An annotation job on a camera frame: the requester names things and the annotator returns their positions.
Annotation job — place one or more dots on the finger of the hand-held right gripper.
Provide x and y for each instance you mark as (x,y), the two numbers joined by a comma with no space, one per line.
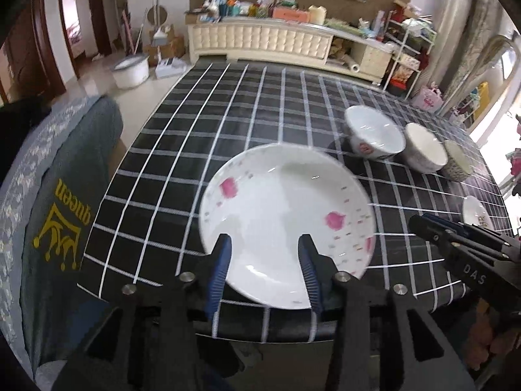
(439,234)
(468,226)

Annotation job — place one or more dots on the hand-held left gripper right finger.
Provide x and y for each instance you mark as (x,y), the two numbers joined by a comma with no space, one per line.
(307,269)

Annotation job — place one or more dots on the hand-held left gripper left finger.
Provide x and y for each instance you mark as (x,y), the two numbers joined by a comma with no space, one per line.
(219,273)

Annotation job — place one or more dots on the white plate pink flowers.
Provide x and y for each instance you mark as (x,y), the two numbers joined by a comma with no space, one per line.
(281,211)

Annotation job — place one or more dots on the cream bowl dark pattern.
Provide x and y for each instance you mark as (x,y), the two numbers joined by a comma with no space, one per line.
(460,163)

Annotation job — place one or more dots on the person's right hand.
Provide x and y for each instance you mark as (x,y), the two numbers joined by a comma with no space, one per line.
(482,334)

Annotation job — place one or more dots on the small white dish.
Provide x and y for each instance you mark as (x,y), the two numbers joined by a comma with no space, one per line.
(472,209)

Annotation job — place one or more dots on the white bowl grey pattern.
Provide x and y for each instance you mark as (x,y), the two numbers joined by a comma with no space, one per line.
(425,146)

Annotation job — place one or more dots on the black white checked tablecloth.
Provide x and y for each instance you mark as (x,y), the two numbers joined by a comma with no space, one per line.
(163,171)

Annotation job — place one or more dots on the white bowl red print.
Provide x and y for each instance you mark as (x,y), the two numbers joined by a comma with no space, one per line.
(372,130)

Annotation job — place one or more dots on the pink bag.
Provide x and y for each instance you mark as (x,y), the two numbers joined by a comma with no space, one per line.
(427,98)

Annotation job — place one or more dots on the white paper roll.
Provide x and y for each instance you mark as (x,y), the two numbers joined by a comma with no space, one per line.
(344,65)

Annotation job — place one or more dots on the grey printed chair cover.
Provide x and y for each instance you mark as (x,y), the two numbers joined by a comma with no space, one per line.
(53,171)

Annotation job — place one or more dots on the silver refrigerator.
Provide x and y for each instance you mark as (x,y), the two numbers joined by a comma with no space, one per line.
(452,28)

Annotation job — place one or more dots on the white flat box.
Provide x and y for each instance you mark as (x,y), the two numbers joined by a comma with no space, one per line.
(169,67)

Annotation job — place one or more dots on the white round bucket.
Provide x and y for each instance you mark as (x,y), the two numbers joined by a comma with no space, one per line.
(130,71)

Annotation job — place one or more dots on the cream tufted low cabinet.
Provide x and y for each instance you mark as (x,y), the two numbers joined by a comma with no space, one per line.
(260,40)

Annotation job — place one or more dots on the cardboard boxes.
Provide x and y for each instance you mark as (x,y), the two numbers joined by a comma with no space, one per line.
(169,42)

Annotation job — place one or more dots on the cream roll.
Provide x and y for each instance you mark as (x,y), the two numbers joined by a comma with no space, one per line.
(317,14)

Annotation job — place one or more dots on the pink box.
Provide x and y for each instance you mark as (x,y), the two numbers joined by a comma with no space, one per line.
(291,14)

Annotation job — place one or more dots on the silver floor lamp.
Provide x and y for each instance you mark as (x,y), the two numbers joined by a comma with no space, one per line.
(154,8)

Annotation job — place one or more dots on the brown wooden door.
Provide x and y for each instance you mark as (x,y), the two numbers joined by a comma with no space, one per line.
(40,36)

